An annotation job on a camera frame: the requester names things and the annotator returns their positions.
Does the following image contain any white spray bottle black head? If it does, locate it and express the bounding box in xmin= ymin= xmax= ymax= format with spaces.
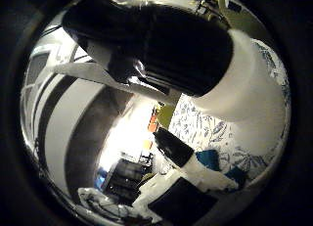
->
xmin=62 ymin=0 xmax=291 ymax=161

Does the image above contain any blue cloth with white stripes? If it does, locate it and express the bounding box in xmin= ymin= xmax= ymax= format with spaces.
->
xmin=195 ymin=149 xmax=248 ymax=189

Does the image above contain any black shelf unit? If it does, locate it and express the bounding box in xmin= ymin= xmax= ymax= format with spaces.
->
xmin=103 ymin=158 xmax=155 ymax=204

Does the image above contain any blue floral white tablecloth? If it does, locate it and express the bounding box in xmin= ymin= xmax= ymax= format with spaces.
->
xmin=168 ymin=39 xmax=291 ymax=188

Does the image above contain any yellow-green chair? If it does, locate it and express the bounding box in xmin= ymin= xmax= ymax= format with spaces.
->
xmin=217 ymin=0 xmax=262 ymax=42
xmin=157 ymin=103 xmax=178 ymax=130

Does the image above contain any orange wall panel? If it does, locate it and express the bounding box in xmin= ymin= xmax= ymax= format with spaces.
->
xmin=142 ymin=139 xmax=154 ymax=152
xmin=148 ymin=105 xmax=161 ymax=133

